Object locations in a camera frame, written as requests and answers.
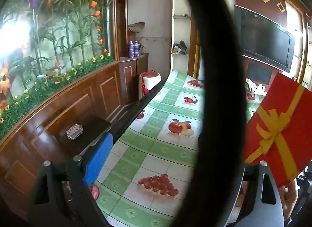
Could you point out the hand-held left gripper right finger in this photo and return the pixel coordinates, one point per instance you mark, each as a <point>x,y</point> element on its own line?
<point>263,185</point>

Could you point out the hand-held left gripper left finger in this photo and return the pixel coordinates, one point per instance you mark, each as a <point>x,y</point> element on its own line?
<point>100,156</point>

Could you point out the red gift box lid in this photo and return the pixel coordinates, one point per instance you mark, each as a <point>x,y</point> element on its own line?
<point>299,124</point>

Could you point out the person's right hand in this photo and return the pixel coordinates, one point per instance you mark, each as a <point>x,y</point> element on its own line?
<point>290,197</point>

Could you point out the dark wooden stool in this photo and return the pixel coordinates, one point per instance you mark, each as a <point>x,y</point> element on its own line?
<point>93,128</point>

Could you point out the deck of playing cards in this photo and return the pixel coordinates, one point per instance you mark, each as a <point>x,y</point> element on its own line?
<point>74,131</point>

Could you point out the fruit printed green tablecloth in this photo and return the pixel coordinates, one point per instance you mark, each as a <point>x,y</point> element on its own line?
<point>151,149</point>

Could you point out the white and red container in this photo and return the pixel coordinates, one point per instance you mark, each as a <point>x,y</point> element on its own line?
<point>151,80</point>

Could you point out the white plastic bag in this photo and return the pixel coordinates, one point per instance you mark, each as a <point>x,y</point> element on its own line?
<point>258,88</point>

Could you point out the purple bottle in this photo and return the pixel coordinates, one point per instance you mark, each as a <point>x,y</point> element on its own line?
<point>137,49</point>
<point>131,49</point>

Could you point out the brown paper bag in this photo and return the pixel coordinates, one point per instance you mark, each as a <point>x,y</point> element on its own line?
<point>136,27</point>

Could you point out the dark item on shelf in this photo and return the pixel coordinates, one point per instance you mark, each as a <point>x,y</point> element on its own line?
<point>180,46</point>

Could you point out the black flat television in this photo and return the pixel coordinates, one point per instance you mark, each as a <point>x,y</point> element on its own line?
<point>263,36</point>

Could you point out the wooden wall cabinet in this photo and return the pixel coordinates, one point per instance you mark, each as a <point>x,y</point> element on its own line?
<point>73,100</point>

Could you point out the flower mural wall panel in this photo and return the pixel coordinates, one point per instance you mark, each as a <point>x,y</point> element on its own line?
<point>48,34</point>

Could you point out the white wall shelf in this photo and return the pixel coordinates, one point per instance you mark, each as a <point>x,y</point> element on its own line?
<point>180,34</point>

